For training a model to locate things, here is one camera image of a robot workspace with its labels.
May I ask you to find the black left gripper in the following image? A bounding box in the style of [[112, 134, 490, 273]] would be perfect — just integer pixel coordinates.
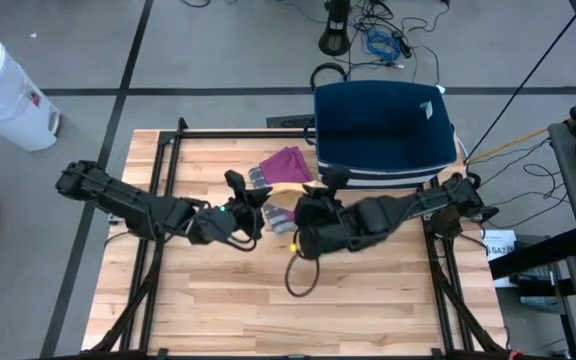
[[224, 169, 273, 239]]

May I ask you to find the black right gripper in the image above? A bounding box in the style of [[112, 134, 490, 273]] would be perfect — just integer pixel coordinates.
[[293, 167, 353, 236]]

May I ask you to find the yellow checked towel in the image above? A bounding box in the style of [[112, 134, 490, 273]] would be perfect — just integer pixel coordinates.
[[266, 180, 315, 214]]

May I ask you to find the magenta towel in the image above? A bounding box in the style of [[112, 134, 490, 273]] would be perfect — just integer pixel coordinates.
[[259, 145, 315, 186]]

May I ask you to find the grey white-checked towel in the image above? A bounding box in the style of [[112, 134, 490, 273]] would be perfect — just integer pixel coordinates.
[[247, 166, 298, 235]]

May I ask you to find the navy white striped basket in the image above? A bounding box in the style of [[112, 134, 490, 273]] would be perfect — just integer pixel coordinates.
[[302, 79, 459, 191]]

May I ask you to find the black floor stand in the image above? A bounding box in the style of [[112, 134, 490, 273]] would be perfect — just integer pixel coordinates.
[[317, 0, 353, 57]]

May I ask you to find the white paper sheet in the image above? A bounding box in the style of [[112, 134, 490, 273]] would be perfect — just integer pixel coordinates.
[[481, 228, 519, 290]]

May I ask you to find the black desk crossbar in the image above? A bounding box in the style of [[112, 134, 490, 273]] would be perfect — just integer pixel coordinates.
[[487, 227, 576, 281]]

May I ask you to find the white trash bin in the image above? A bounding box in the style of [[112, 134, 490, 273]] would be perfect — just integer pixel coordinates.
[[0, 32, 63, 152]]

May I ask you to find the black table frame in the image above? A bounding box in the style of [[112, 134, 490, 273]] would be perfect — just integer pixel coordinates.
[[85, 117, 512, 360]]

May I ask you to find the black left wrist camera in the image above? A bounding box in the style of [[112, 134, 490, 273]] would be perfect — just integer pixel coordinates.
[[187, 205, 239, 246]]

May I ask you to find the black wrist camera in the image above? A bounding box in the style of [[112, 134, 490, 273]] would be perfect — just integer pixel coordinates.
[[297, 224, 352, 260], [187, 205, 239, 246]]

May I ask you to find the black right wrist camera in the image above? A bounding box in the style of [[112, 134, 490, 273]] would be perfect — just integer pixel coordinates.
[[297, 224, 352, 260]]

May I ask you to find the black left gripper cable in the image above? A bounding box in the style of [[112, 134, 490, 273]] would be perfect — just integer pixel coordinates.
[[226, 233, 260, 253]]

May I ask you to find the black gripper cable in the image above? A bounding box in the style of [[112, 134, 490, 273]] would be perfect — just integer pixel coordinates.
[[226, 233, 260, 253], [284, 252, 321, 298]]

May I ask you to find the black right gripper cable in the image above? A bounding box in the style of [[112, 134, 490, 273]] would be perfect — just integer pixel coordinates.
[[284, 252, 321, 298]]

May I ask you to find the black cable loop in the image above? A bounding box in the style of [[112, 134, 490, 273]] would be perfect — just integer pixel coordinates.
[[309, 61, 349, 92]]

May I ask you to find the blue floor cable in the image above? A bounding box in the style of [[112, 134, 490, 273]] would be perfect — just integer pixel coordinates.
[[365, 28, 403, 65]]

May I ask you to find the yellow cable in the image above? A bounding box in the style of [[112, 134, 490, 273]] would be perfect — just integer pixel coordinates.
[[465, 102, 576, 166]]

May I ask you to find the long black cable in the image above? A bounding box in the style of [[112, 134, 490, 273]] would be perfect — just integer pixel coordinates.
[[465, 0, 576, 164]]

